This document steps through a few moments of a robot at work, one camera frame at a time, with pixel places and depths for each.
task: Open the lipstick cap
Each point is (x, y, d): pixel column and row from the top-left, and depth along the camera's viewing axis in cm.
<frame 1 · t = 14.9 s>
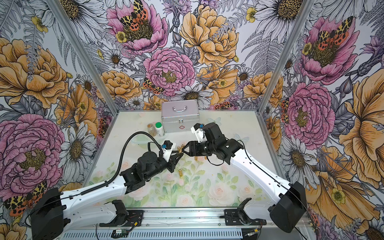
left hand: (180, 156, 77), fingers closed
right hand: (186, 154, 72), fingers open
silver aluminium first aid case: (179, 116, 102), point 15 cm above the table
white bottle green cap: (159, 129, 104), point 8 cm above the table
clear jar brown contents: (152, 129, 105), point 6 cm above the table
gold lipstick near front: (180, 172, 88), point 4 cm above the table

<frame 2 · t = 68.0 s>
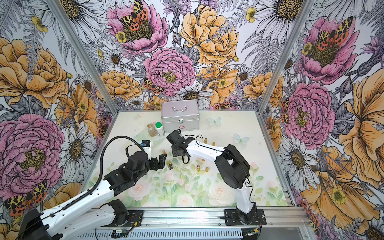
left hand: (157, 158, 80), fingers open
right hand: (179, 153, 92), fingers open
square black gold lipstick: (169, 165, 87), point 7 cm above the table
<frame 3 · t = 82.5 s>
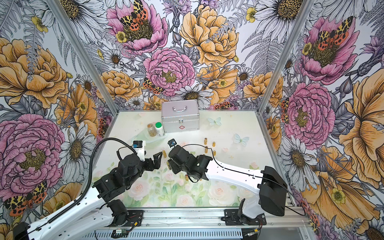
left hand: (153, 156, 77), fingers open
right hand: (175, 162, 77), fingers open
gold lipstick upper centre: (206, 149, 99), point 3 cm above the table
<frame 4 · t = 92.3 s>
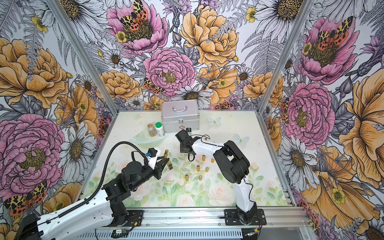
left hand: (165, 161, 76), fingers closed
right hand: (187, 150, 98), fingers open
